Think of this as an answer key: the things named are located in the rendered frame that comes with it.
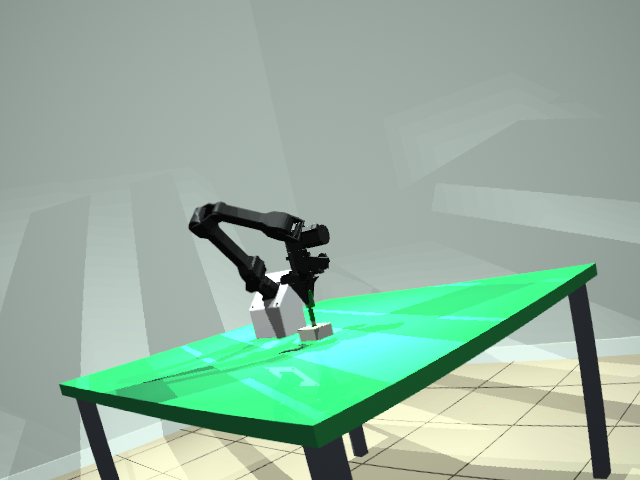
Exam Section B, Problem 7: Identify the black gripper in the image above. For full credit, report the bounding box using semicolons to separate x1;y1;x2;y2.
279;249;324;305

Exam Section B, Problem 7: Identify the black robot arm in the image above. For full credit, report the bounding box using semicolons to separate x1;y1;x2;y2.
189;202;330;301

